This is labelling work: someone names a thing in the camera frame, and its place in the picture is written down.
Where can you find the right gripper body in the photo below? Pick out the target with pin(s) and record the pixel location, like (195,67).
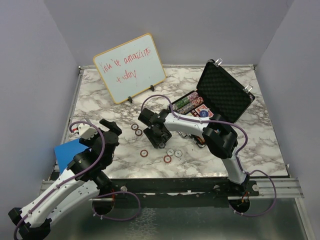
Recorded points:
(155,138)

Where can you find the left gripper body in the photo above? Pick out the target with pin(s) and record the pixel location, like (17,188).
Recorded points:
(91,142)

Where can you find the red 5 poker chip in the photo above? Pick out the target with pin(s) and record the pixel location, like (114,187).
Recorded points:
(144,153)
(167,159)

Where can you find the white 1 poker chip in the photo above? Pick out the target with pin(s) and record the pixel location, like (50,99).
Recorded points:
(170,152)
(178,153)

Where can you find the blue small blind button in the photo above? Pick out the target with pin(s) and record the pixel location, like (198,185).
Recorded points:
(203,114)

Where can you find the blue 10 poker chip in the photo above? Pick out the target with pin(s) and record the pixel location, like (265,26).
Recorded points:
(162,145)

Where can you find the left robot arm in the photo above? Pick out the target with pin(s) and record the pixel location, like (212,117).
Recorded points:
(82,179)

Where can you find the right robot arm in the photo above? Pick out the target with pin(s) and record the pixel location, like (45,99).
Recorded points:
(223,139)

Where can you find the blue plastic box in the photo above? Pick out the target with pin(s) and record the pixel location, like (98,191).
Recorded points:
(65,153)

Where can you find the red playing card deck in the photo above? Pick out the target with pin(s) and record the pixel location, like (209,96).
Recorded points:
(204,107)

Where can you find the black poker chip case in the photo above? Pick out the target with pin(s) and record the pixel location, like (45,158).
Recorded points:
(219,91)

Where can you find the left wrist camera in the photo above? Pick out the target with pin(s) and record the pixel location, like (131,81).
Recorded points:
(84,131)

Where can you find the white whiteboard yellow frame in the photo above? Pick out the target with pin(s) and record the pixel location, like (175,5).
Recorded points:
(130,68)

